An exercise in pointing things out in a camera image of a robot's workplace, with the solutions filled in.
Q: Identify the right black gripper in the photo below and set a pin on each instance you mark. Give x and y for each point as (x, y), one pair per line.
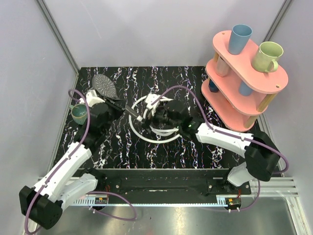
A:
(154, 118)

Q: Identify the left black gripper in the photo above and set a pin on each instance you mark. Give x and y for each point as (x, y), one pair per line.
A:
(117, 105)

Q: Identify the grey shower head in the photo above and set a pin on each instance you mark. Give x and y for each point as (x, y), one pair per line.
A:
(106, 88)

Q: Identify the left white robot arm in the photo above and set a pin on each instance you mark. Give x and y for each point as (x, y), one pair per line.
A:
(45, 202)

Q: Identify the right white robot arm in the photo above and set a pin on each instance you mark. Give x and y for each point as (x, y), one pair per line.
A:
(261, 156)

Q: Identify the teal ceramic cup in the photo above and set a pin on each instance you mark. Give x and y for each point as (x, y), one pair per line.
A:
(79, 113)

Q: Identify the dark blue cup bottom shelf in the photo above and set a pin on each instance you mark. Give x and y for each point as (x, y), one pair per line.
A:
(212, 87)

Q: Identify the pink three-tier shelf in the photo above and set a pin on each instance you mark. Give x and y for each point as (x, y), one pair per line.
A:
(239, 112)

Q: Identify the pink cup middle shelf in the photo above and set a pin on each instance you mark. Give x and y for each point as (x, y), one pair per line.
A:
(222, 69)

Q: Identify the light blue cup middle shelf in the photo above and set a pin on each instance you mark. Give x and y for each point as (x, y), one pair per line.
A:
(244, 89)

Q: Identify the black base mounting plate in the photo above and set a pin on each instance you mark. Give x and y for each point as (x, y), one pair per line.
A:
(140, 190)

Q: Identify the blue tumbler on top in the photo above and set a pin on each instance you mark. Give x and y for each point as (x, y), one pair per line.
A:
(239, 37)

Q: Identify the green mug on shelf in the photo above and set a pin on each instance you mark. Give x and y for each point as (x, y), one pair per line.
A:
(267, 57)

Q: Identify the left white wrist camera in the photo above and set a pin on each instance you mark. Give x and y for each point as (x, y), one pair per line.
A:
(92, 98)

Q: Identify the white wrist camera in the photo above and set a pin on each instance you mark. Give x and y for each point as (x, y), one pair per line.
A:
(92, 98)
(152, 102)

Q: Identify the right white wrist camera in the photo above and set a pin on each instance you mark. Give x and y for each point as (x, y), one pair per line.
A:
(152, 102)

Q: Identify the aluminium rail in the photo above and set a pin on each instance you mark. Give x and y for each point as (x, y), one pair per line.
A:
(278, 187)

